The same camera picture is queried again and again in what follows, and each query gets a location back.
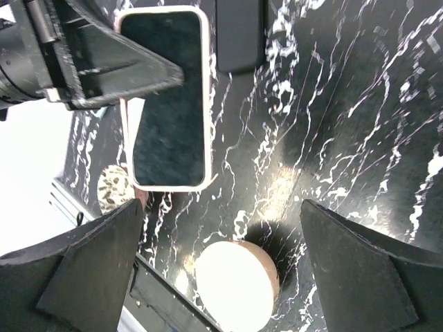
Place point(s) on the aluminium front rail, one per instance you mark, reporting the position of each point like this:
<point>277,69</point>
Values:
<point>64,202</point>

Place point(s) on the leaf patterned bowl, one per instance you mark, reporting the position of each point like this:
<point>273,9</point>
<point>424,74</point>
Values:
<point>113,188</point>

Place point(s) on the white round bowl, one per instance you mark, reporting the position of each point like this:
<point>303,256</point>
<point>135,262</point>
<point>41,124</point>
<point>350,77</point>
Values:
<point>238,284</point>

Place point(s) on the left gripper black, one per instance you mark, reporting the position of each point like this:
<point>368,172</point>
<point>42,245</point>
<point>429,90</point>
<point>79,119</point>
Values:
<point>67,51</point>

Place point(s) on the pink phone case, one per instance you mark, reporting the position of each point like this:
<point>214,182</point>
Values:
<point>131,108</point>

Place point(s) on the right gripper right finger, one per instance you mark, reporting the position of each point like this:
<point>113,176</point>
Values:
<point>368,281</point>

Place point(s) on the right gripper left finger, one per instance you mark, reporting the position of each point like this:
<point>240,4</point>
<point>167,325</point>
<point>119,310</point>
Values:
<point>75,281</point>

